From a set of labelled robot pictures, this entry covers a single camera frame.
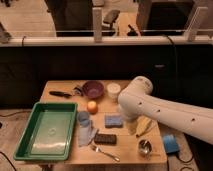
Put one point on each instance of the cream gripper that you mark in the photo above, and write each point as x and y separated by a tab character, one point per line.
132	126

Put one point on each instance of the blue sponge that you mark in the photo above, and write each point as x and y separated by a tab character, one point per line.
113	121

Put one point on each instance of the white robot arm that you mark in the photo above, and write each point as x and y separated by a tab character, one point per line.
136	100

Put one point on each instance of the green plastic tray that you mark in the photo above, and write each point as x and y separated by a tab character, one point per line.
48	133

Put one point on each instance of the silver metal measuring cup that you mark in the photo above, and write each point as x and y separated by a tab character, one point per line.
145	148

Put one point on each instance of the wooden table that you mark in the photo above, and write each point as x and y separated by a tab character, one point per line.
126	148

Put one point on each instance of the white plastic container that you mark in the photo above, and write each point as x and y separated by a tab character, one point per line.
113	90

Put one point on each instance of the orange round fruit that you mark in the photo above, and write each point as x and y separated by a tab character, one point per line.
92	107

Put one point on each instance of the blue-grey cloth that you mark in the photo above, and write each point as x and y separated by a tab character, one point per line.
86	135

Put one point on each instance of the blue plastic cup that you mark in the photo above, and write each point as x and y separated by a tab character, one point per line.
83	118

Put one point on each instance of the purple bowl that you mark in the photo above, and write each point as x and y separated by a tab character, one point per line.
93	89

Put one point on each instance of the small metal clip object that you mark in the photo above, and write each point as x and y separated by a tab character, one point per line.
78	90

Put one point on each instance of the black office chair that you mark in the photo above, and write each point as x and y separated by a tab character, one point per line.
109	19

